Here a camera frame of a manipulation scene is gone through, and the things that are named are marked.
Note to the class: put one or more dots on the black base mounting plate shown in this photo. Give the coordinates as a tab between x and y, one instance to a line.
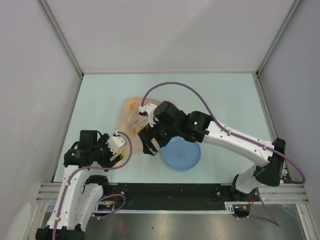
178	196

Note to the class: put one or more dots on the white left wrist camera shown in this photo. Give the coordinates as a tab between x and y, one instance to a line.
115	142

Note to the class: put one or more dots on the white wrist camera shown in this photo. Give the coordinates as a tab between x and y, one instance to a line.
148	111
115	142

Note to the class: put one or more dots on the blue plate with bear print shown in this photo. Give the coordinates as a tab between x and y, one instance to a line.
180	155

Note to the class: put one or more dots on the translucent orange plastic bag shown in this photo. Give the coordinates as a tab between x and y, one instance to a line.
130	122

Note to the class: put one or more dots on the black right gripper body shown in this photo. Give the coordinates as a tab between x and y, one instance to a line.
162	134

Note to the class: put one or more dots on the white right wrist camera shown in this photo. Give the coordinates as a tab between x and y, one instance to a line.
148	111

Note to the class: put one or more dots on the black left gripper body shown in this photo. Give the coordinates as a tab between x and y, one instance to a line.
103	153

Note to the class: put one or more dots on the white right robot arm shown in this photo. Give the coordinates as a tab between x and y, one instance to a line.
166	121

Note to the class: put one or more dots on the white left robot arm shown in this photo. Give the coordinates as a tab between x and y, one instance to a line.
81	190

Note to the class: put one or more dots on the aluminium frame rail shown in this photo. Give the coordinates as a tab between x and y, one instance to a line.
283	194

